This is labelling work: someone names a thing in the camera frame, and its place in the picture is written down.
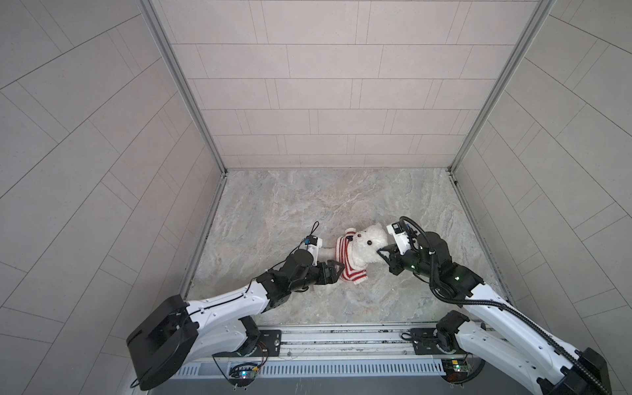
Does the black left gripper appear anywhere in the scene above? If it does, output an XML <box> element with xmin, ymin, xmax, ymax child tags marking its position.
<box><xmin>285</xmin><ymin>262</ymin><xmax>346</xmax><ymax>294</ymax></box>

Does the red white striped shirt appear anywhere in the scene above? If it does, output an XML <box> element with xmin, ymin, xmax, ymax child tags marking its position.
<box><xmin>334</xmin><ymin>228</ymin><xmax>368</xmax><ymax>285</ymax></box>

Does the white plush teddy bear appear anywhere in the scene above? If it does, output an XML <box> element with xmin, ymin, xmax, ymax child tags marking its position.
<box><xmin>319</xmin><ymin>224</ymin><xmax>388</xmax><ymax>270</ymax></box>

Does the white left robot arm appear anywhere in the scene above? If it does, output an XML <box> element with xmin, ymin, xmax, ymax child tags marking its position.
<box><xmin>126</xmin><ymin>250</ymin><xmax>345</xmax><ymax>391</ymax></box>

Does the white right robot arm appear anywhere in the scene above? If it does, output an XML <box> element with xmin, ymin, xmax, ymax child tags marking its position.
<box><xmin>379</xmin><ymin>218</ymin><xmax>612</xmax><ymax>394</ymax></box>

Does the right green circuit board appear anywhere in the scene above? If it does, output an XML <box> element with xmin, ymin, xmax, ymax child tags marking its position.
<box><xmin>441</xmin><ymin>359</ymin><xmax>472</xmax><ymax>383</ymax></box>

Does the green circuit board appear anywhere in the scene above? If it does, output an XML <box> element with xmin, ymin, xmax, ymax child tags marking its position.
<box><xmin>228</xmin><ymin>362</ymin><xmax>261</xmax><ymax>388</ymax></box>
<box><xmin>441</xmin><ymin>359</ymin><xmax>472</xmax><ymax>383</ymax></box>

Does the left green circuit board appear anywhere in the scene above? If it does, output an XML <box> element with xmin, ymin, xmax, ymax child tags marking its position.
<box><xmin>228</xmin><ymin>362</ymin><xmax>261</xmax><ymax>388</ymax></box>

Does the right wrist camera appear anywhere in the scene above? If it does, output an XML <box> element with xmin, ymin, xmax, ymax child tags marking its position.
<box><xmin>386</xmin><ymin>222</ymin><xmax>411</xmax><ymax>255</ymax></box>

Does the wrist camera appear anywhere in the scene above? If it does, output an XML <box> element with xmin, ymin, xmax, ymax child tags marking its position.
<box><xmin>303</xmin><ymin>235</ymin><xmax>323</xmax><ymax>266</ymax></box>
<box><xmin>386</xmin><ymin>222</ymin><xmax>411</xmax><ymax>255</ymax></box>

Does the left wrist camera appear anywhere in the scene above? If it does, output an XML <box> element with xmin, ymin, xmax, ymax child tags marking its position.
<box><xmin>303</xmin><ymin>235</ymin><xmax>323</xmax><ymax>266</ymax></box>

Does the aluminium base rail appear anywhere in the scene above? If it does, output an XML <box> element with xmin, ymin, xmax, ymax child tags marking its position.
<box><xmin>170</xmin><ymin>323</ymin><xmax>475</xmax><ymax>381</ymax></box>

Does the black corrugated cable conduit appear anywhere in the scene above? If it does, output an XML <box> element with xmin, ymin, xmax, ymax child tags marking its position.
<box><xmin>398</xmin><ymin>216</ymin><xmax>611</xmax><ymax>395</ymax></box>

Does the aluminium corner post right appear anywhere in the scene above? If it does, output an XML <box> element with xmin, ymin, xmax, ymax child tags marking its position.
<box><xmin>447</xmin><ymin>0</ymin><xmax>556</xmax><ymax>177</ymax></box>

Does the aluminium corner post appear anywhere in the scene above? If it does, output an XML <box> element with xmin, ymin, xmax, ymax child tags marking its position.
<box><xmin>138</xmin><ymin>0</ymin><xmax>227</xmax><ymax>178</ymax></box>
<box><xmin>447</xmin><ymin>0</ymin><xmax>556</xmax><ymax>177</ymax></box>

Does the aluminium corner post left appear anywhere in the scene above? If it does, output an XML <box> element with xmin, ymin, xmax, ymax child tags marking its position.
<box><xmin>138</xmin><ymin>0</ymin><xmax>227</xmax><ymax>178</ymax></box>

